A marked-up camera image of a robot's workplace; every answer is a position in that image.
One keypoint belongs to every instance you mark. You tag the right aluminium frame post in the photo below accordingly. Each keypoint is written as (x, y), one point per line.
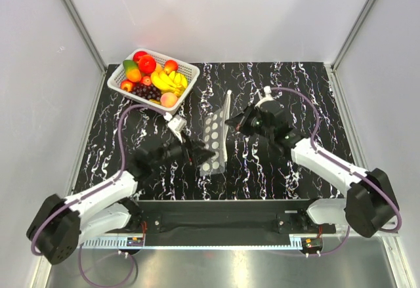
(355, 29)

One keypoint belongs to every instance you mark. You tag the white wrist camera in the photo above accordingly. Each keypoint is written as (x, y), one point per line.
(176, 124)
(264, 96)

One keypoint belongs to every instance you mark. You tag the white plastic fruit basket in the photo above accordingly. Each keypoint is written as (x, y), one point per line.
(190, 71)

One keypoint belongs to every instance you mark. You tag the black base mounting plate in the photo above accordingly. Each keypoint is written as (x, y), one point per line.
(228, 223)

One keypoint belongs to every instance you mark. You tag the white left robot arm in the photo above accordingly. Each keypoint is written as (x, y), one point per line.
(82, 209)

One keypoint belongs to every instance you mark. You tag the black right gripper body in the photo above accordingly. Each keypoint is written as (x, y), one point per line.
(252, 124)

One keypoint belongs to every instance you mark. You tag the yellow banana bunch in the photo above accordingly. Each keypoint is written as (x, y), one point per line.
(175, 82)

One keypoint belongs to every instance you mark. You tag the green orange mango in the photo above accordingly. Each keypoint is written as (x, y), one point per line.
(129, 65)

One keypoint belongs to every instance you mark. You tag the dark purple grape bunch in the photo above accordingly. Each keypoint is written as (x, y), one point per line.
(147, 92)

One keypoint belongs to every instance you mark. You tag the connector board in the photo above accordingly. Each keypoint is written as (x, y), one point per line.
(313, 242)
(135, 241)

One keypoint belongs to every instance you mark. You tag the small red apple front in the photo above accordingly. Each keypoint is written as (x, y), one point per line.
(127, 85)

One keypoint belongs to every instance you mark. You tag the aluminium front rail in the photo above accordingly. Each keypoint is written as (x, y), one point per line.
(64, 233)

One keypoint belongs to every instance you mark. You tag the clear dotted zip top bag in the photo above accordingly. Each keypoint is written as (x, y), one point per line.
(214, 137)

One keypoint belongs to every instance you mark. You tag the peach fruit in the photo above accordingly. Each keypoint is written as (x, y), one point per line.
(168, 100)

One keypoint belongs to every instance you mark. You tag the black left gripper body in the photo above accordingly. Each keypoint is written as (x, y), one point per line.
(179, 151)

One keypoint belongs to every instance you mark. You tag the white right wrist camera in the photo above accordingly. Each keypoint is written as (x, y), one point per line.
(264, 96)

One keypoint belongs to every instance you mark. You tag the left connector board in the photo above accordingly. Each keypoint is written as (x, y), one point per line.
(135, 241)

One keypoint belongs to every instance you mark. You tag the right connector board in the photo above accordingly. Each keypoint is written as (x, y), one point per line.
(313, 242)

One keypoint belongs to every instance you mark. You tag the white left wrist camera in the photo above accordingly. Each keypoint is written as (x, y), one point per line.
(176, 124)

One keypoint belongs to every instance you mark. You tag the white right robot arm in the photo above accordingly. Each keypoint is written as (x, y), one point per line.
(368, 202)

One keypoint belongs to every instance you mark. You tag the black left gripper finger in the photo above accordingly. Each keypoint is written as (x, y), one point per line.
(201, 156)
(194, 145)

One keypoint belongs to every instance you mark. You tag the aluminium frame post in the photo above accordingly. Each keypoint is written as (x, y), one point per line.
(355, 29)
(84, 33)

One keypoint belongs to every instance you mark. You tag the red apple back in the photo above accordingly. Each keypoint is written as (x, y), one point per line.
(138, 55)

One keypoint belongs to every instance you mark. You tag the left aluminium frame post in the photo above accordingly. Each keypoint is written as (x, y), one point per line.
(84, 33)

